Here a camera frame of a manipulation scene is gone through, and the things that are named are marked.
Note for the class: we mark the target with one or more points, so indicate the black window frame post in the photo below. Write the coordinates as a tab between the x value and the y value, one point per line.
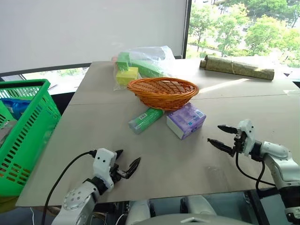
185	28

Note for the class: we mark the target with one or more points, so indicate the blue plastic bag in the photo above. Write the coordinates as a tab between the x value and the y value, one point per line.
18	106

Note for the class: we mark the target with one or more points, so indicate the orange wicker basket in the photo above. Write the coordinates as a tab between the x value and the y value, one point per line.
164	98

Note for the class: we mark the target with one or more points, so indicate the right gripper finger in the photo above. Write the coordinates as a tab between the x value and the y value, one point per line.
221	145
228	129

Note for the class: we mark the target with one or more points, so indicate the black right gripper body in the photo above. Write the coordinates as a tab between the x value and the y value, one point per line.
240	141

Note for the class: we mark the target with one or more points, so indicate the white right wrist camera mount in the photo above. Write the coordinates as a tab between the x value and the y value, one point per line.
248	131

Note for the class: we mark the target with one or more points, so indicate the small green box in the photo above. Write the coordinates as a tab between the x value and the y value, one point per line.
123	61

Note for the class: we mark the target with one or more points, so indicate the white roller blind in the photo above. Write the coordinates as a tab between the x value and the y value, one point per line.
93	30

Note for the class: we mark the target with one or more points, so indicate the silver grey package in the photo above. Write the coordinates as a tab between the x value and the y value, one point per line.
5	132

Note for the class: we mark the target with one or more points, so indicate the green roll package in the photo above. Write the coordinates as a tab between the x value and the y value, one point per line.
145	119

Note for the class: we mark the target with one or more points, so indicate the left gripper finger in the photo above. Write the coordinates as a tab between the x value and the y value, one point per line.
133	167
119	154

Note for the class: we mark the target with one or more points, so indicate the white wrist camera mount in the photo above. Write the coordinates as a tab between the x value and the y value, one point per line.
103	161
248	131

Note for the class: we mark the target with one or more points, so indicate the long green box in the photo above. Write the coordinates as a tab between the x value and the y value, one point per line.
147	68

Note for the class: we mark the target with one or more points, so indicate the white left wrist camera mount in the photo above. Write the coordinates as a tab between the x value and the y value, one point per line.
103	161

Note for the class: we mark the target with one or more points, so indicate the green plastic shopping basket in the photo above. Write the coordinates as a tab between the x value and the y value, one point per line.
35	122

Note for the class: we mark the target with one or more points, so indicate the rolled green-brown mat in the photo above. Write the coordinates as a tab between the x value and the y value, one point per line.
236	68

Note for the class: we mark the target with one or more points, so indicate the yellow-green box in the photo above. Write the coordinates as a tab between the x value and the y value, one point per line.
126	76

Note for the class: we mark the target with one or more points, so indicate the silver robot torso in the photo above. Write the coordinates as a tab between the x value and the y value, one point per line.
197	211

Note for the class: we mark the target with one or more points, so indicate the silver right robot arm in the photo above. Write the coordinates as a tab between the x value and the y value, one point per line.
279	161

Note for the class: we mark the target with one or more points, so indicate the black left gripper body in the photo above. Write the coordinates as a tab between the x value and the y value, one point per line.
118	174

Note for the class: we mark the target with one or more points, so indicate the black table frame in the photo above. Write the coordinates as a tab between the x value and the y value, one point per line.
260	206

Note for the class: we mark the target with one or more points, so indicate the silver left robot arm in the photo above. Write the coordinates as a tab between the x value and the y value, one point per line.
77	201

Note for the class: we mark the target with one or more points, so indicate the clear plastic bag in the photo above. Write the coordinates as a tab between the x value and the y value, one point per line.
150	56

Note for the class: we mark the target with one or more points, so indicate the purple tissue pack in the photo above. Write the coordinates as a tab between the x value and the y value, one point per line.
185	119

